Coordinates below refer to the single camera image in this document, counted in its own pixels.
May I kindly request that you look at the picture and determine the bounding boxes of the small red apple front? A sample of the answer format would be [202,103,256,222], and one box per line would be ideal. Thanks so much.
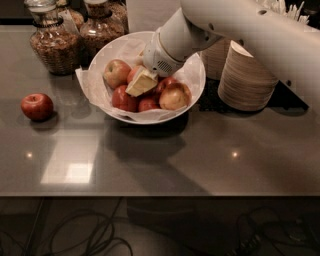
[138,96,160,112]

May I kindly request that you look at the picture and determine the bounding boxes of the yellow apple front right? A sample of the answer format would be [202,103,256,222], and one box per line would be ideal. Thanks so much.
[159,82,192,110]

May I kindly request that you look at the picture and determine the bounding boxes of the white bowl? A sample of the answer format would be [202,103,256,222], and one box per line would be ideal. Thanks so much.
[87,31,207,125]

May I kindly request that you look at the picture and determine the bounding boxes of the front stack of paper bowls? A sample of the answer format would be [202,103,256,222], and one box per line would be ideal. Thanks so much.
[218,41,278,112]

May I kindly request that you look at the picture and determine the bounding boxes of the small red apple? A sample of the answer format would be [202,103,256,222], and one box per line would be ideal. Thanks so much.
[155,76,177,94]
[138,96,160,112]

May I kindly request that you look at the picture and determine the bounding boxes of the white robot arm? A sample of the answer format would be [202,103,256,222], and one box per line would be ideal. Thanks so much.
[126,0,320,111]

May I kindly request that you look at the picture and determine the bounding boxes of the glass jar of cereal left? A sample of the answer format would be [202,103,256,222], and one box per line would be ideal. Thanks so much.
[24,0,81,75]

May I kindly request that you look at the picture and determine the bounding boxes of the glass jar of cereal right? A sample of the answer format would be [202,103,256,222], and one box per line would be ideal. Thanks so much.
[80,0,125,58]

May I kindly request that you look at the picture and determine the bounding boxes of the stack of paper bowls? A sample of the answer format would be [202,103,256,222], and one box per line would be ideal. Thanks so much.
[218,41,278,112]
[200,39,230,80]

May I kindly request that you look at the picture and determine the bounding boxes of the white paper liner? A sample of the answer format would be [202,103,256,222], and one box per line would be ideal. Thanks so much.
[75,37,202,122]

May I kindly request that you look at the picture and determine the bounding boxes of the red-yellow apple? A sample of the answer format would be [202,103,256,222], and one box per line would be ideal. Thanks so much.
[127,65,144,84]

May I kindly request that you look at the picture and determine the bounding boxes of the dark red apple front left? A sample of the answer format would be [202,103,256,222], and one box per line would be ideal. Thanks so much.
[112,85,138,112]

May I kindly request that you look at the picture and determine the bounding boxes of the yellow-red apple left in bowl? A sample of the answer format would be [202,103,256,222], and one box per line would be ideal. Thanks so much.
[103,59,131,89]

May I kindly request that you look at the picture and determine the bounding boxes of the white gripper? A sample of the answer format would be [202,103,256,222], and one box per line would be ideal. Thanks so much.
[126,31,184,97]

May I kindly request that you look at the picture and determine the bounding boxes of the glass jar of cereal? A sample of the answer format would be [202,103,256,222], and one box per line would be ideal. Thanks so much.
[56,0,84,30]
[24,0,81,75]
[80,0,125,58]

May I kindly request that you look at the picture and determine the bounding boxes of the glass jar of cereal rear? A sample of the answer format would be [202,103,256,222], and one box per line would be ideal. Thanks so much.
[56,0,84,30]

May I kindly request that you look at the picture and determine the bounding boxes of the black cables under table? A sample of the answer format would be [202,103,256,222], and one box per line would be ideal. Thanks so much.
[0,197,134,256]

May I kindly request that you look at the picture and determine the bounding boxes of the bundle of white plastic cutlery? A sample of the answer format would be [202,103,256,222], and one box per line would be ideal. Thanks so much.
[255,0,309,25]

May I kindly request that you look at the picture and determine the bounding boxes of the red apple on table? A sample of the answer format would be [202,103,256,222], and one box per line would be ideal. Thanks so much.
[20,93,54,121]

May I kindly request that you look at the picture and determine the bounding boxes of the black mat under bowl stacks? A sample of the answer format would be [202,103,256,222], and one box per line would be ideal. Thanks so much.
[197,78,309,115]

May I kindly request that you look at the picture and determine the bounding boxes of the rear stack of paper bowls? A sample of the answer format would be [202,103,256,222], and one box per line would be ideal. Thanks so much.
[200,39,230,80]

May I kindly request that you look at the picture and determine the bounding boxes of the small red apple behind right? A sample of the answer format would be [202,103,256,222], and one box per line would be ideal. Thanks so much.
[155,76,177,94]

